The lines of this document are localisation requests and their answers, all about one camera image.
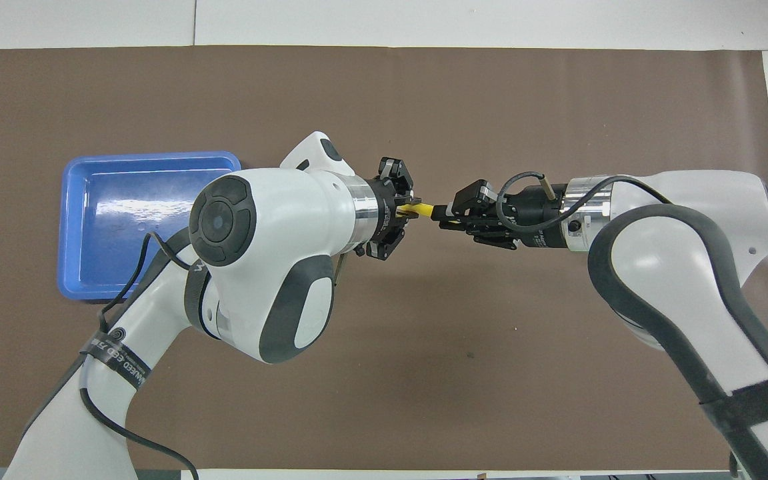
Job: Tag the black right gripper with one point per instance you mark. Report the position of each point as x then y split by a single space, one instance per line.
527 216

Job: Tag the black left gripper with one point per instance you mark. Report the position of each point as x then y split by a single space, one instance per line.
384 213

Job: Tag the yellow marker pen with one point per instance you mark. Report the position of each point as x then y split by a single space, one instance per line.
424 210

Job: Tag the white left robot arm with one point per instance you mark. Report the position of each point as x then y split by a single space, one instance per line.
264 266

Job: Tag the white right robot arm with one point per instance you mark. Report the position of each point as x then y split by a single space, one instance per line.
684 266

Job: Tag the brown paper table mat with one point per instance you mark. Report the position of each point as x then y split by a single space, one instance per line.
490 373

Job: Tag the blue plastic tray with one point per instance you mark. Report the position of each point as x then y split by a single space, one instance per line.
124 206

